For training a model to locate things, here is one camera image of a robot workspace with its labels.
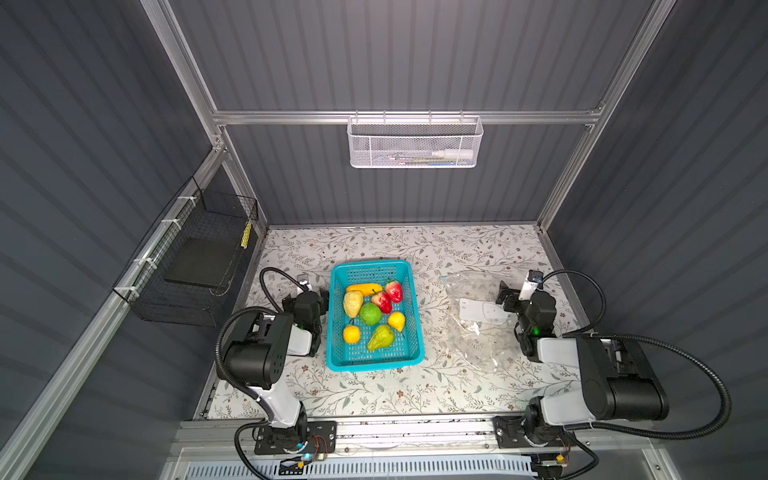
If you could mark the yellow lemon toy right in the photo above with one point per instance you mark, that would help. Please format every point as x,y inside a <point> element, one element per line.
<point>397,321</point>

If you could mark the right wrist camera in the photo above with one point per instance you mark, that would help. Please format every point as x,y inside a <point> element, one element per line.
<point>530,285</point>

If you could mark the orange yellow round fruit toy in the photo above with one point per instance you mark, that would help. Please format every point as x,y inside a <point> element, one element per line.
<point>352,334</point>

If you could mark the green apple toy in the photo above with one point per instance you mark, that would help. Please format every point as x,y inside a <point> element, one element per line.
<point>370,314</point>

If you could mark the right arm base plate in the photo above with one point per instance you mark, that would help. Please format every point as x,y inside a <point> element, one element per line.
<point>518,432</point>

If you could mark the white perforated vent strip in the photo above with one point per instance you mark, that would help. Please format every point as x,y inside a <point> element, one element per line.
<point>404,467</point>

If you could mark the red strawberry toy upper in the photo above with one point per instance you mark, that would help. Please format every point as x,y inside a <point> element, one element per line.
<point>394,291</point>

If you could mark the green pear toy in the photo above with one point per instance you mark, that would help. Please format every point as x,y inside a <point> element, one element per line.
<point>382,337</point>

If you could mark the black foam pad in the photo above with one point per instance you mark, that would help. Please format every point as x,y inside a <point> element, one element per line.
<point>201,263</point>

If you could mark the yellow black marker pen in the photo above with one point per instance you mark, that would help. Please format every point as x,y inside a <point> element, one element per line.
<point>246,235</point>

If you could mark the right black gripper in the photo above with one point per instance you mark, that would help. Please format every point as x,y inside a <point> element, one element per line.
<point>507,299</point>

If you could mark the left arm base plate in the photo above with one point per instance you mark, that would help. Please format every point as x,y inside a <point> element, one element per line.
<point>312,437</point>

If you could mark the white wire mesh basket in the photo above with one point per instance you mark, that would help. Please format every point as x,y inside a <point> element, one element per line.
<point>414,141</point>

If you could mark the clear zip top bag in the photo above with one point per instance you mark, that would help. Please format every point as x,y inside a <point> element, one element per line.
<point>479,330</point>

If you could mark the red strawberry toy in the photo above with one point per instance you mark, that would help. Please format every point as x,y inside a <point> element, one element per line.
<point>383,301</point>
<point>394,291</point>

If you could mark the aluminium mounting rail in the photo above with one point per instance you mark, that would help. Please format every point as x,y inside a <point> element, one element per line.
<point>413,434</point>

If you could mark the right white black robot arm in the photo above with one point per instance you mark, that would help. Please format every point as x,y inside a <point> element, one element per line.
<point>616,379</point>

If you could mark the black wire basket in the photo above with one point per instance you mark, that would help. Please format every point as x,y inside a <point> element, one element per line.
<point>208,214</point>

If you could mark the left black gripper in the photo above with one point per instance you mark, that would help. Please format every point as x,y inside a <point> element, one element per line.
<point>320,302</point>

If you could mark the teal plastic basket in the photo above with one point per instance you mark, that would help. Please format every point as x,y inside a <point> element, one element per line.
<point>408,348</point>

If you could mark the orange mango toy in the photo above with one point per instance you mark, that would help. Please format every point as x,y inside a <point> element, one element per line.
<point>366,289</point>

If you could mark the red strawberry toy lower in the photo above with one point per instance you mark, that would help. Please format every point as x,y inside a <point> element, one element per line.
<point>383,301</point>

